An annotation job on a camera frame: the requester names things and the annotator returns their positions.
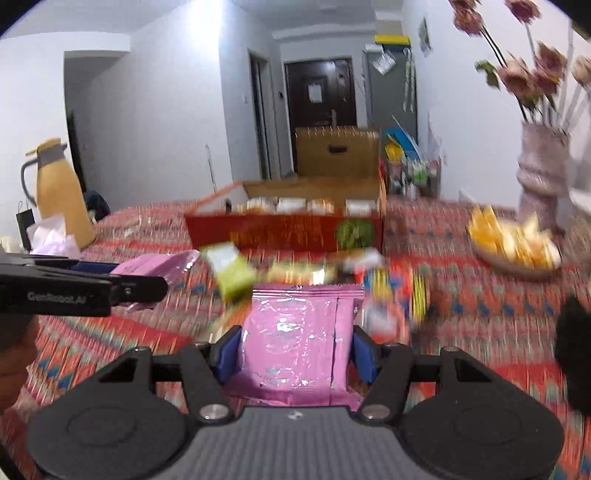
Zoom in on pink snack packet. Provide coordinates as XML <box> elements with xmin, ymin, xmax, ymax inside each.
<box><xmin>225</xmin><ymin>284</ymin><xmax>365</xmax><ymax>411</ymax></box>

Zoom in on person left hand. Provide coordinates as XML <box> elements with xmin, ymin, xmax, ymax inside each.
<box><xmin>0</xmin><ymin>316</ymin><xmax>39</xmax><ymax>414</ymax></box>

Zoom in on grey refrigerator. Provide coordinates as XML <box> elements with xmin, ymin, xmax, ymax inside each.
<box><xmin>363</xmin><ymin>44</ymin><xmax>418</xmax><ymax>140</ymax></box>

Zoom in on brown cardboard carton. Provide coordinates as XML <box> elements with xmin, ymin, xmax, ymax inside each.
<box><xmin>294</xmin><ymin>126</ymin><xmax>380</xmax><ymax>179</ymax></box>

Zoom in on black sleeve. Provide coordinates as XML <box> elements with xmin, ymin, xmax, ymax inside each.
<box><xmin>554</xmin><ymin>295</ymin><xmax>590</xmax><ymax>417</ymax></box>

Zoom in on tissue pack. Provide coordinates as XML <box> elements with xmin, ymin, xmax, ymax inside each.
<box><xmin>26</xmin><ymin>214</ymin><xmax>81</xmax><ymax>260</ymax></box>

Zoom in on pink ceramic vase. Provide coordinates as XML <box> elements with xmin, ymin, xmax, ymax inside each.
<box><xmin>516</xmin><ymin>123</ymin><xmax>570</xmax><ymax>230</ymax></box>

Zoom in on plate of orange slices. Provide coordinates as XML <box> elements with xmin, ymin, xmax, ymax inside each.
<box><xmin>466</xmin><ymin>206</ymin><xmax>562</xmax><ymax>280</ymax></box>

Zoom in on dried pink flowers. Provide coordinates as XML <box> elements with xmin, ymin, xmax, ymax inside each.
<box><xmin>447</xmin><ymin>0</ymin><xmax>591</xmax><ymax>126</ymax></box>

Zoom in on red colourful snack bag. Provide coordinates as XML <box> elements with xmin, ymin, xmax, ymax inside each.
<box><xmin>356</xmin><ymin>262</ymin><xmax>431</xmax><ymax>345</ymax></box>

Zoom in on orange cardboard box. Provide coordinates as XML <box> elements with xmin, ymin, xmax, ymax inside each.
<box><xmin>184</xmin><ymin>177</ymin><xmax>387</xmax><ymax>253</ymax></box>

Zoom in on patterned red tablecloth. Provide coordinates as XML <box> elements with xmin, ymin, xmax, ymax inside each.
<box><xmin>1</xmin><ymin>200</ymin><xmax>590</xmax><ymax>479</ymax></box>

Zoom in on dark entrance door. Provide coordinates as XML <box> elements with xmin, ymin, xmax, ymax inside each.
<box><xmin>284</xmin><ymin>57</ymin><xmax>358</xmax><ymax>173</ymax></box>

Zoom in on storage rack with items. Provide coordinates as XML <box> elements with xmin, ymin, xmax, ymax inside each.
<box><xmin>380</xmin><ymin>115</ymin><xmax>444</xmax><ymax>199</ymax></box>

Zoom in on green white snack packet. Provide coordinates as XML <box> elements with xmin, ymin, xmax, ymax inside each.
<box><xmin>201</xmin><ymin>242</ymin><xmax>257</xmax><ymax>302</ymax></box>

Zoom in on yellow thermos jug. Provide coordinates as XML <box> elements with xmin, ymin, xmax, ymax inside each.
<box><xmin>20</xmin><ymin>137</ymin><xmax>95</xmax><ymax>249</ymax></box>

